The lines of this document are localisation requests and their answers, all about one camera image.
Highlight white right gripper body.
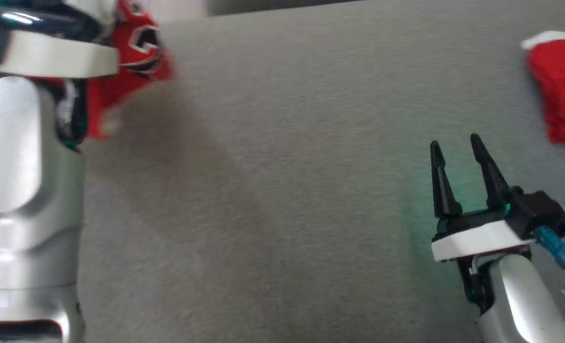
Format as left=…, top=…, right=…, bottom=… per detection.
left=431, top=202, right=535, bottom=262

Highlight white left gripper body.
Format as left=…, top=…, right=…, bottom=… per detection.
left=0, top=0, right=119, bottom=79

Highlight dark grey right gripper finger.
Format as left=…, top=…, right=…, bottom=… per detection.
left=471, top=133, right=510, bottom=209
left=431, top=141, right=462, bottom=219

